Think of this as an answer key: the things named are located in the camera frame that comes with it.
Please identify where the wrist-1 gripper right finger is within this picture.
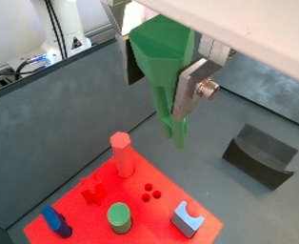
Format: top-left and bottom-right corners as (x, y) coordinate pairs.
(172, 35), (231, 121)

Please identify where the salmon octagonal tall peg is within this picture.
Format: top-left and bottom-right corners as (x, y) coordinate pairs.
(110, 132), (134, 178)

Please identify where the green cylinder peg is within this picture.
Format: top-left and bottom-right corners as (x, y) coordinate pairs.
(106, 202), (132, 234)

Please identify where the black curved fixture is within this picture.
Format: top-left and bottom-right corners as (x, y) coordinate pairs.
(223, 124), (297, 191)

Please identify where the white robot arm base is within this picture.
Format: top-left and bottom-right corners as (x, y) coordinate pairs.
(9, 0), (92, 80)

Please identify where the red peg board block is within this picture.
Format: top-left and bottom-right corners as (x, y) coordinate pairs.
(24, 153), (223, 244)

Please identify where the short dark blue peg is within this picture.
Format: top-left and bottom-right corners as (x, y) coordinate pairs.
(41, 206), (72, 238)

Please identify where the red star peg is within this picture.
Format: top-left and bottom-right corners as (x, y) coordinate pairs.
(81, 176), (108, 206)

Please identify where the green three prong object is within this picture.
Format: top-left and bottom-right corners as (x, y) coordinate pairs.
(128, 14), (195, 149)

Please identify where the light blue notched block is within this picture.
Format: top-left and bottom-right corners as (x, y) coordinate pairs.
(172, 201), (204, 238)

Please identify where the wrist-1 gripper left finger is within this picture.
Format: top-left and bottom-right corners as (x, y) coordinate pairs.
(100, 0), (145, 85)

